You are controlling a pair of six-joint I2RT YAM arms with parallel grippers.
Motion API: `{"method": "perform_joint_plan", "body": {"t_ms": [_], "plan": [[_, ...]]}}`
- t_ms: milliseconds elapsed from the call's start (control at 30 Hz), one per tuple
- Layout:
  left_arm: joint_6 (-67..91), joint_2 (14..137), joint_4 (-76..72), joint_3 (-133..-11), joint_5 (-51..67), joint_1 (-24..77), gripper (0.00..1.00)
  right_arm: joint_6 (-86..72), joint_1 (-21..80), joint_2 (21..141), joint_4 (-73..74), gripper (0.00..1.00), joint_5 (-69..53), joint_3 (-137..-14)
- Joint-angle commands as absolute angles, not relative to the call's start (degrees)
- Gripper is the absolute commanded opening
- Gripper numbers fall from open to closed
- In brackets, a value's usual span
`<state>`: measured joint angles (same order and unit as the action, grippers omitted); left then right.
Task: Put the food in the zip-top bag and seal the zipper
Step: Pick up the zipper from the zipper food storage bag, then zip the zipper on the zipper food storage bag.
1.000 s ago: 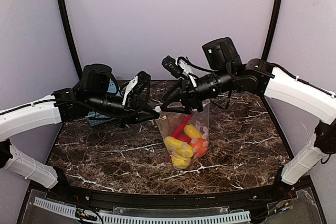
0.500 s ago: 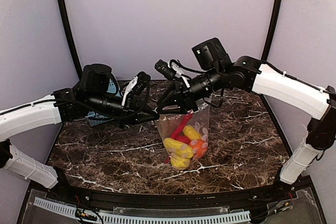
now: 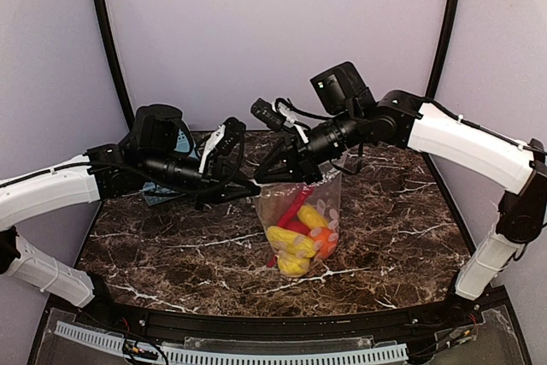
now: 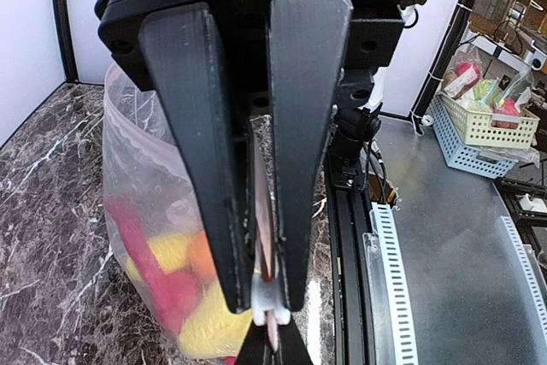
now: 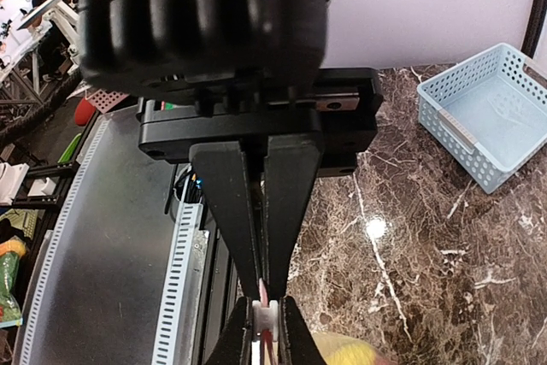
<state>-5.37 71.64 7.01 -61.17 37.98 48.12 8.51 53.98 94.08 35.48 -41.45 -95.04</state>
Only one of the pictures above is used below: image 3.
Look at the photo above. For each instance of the black front table rail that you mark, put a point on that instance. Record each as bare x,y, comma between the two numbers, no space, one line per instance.
292,311

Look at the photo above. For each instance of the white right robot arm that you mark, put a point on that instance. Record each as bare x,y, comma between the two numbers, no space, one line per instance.
354,119

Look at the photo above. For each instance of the yellow banana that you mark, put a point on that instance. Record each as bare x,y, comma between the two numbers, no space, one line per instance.
290,242

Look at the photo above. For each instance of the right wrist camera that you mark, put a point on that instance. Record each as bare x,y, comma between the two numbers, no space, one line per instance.
280,115

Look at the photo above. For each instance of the yellow oblong fruit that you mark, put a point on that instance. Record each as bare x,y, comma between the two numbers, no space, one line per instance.
310,217

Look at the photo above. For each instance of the black frame post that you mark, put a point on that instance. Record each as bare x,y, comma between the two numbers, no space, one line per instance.
113,61
443,44

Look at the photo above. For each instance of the white slotted cable duct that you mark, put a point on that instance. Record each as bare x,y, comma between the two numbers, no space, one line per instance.
208,351

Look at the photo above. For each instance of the black left frame post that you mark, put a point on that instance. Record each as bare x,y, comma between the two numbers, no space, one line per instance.
113,61

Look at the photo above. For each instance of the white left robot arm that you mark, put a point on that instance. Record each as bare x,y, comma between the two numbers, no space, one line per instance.
158,150

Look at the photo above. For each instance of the red fruit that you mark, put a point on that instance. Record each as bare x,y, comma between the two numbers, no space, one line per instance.
297,227

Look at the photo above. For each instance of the blue plastic basket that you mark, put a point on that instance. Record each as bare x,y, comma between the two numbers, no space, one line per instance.
169,172

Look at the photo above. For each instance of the black right frame post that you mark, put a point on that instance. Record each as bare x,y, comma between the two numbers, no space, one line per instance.
443,44

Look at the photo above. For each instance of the yellow round fruit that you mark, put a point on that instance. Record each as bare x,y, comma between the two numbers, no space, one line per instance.
292,266

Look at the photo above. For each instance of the red chili pepper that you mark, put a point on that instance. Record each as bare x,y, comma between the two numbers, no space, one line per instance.
290,215

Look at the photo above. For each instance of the orange fruit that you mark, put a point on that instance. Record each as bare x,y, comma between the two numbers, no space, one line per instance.
325,242

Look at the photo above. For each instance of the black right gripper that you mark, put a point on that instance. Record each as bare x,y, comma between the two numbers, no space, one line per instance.
300,161

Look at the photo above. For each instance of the clear zip top bag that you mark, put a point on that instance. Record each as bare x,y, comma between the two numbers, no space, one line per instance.
275,199

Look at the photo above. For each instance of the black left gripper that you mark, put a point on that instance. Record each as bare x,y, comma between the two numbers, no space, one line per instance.
209,185

